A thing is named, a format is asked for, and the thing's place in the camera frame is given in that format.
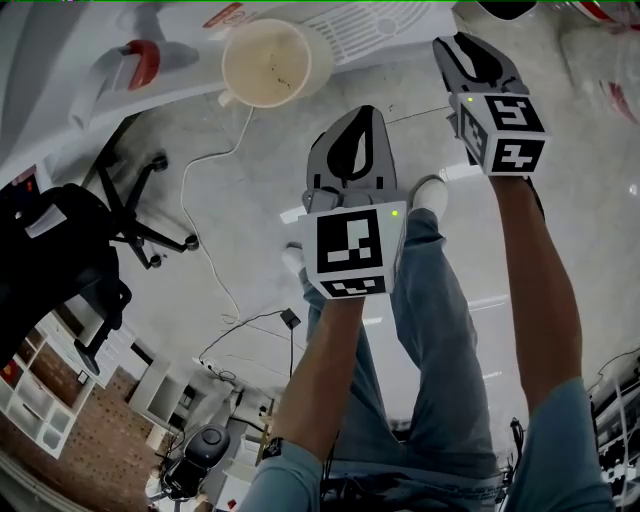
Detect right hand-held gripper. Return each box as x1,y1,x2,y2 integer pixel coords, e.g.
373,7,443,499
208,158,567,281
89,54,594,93
431,32,552,178

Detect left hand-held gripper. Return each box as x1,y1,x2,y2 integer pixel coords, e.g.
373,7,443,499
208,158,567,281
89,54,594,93
297,104,409,302

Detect person's right forearm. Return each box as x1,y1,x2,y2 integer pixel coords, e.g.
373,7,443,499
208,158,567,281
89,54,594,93
487,174,585,419

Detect person's left forearm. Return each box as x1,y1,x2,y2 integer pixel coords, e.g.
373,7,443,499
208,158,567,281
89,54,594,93
272,292,374,464

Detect grey waste bin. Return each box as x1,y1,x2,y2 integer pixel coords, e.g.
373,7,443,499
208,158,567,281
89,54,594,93
473,0,540,22

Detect person's white right shoe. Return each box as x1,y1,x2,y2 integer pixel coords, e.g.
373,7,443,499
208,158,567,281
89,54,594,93
409,174,449,217

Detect person's white shoe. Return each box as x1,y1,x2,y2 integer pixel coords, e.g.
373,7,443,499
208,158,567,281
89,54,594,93
280,241,307,275
409,174,449,217

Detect person's white left shoe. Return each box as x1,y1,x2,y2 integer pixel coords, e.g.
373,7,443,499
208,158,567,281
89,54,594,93
280,241,307,275

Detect cream mug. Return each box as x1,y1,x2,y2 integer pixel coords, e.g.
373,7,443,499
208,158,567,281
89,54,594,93
217,18,335,110

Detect cluster of clear plastic bottles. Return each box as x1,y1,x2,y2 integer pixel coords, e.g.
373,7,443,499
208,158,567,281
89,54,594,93
558,0,640,127

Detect person's blue jeans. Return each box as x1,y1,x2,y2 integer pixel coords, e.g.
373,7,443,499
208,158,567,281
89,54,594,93
299,207,504,501

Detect white low shelf unit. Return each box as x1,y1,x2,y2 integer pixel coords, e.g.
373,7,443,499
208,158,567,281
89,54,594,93
126,356,202,432

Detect black office chair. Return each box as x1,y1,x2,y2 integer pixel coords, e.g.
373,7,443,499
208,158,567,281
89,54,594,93
0,151,201,377

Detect black round-topped machine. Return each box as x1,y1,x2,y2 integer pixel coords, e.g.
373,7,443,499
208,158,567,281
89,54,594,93
158,423,232,502

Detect person's teal shirt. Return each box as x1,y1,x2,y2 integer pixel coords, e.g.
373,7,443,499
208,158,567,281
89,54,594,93
238,377,617,512

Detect white cubby shelf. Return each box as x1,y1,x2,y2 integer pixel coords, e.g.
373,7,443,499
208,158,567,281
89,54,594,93
0,319,97,462

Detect white floor cable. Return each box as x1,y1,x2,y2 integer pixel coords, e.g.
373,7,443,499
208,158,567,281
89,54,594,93
178,103,257,327

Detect black cable with adapter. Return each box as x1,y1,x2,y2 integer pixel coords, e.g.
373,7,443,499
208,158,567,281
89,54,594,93
198,308,303,382

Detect white wire rack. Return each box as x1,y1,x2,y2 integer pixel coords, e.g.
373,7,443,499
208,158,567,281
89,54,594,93
588,368,640,502

